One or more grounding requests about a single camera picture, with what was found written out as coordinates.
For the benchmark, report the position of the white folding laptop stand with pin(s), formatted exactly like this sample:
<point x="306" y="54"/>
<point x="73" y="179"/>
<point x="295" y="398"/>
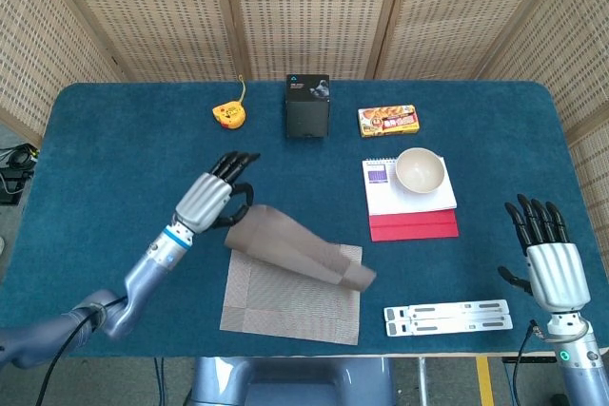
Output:
<point x="404" y="313"/>

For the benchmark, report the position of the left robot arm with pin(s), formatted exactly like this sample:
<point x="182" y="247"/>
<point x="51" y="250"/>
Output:
<point x="147" y="268"/>

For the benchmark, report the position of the woven folding screen panel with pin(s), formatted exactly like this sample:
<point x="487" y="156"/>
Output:
<point x="571" y="59"/>
<point x="309" y="11"/>
<point x="38" y="44"/>
<point x="461" y="11"/>
<point x="157" y="11"/>

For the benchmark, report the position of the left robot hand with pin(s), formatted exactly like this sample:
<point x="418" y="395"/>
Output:
<point x="204" y="201"/>

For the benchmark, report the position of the blue-grey robot torso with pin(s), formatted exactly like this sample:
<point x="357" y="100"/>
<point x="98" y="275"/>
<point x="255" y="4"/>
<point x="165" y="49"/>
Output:
<point x="295" y="377"/>

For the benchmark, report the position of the black cardboard box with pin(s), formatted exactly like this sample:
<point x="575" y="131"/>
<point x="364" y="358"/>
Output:
<point x="308" y="116"/>

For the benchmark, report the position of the yellow tape measure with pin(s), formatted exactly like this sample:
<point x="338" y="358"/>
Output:
<point x="228" y="115"/>

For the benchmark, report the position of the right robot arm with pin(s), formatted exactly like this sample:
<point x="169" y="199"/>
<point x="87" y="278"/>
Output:
<point x="578" y="363"/>

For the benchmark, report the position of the grey-brown woven placemat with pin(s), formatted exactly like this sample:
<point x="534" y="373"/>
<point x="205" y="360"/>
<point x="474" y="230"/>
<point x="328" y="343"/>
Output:
<point x="290" y="301"/>

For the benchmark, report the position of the metal table leg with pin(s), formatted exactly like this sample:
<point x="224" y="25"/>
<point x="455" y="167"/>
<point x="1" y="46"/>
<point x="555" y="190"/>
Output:
<point x="422" y="382"/>

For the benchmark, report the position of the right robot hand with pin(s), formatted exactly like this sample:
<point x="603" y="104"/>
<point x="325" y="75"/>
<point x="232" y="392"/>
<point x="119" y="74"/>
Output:
<point x="554" y="268"/>

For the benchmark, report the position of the red folder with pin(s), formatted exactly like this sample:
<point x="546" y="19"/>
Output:
<point x="414" y="230"/>

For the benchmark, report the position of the blue tablecloth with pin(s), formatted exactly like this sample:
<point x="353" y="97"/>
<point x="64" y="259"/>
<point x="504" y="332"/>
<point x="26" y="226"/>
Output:
<point x="119" y="163"/>

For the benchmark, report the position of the white spiral notepad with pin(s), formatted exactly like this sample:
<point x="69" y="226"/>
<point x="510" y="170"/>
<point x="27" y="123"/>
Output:
<point x="409" y="201"/>

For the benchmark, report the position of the cream white bowl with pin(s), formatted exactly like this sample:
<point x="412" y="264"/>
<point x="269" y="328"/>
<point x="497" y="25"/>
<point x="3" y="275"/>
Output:
<point x="421" y="173"/>

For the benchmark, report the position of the yellow curry food box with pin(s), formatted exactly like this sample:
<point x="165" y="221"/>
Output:
<point x="387" y="121"/>

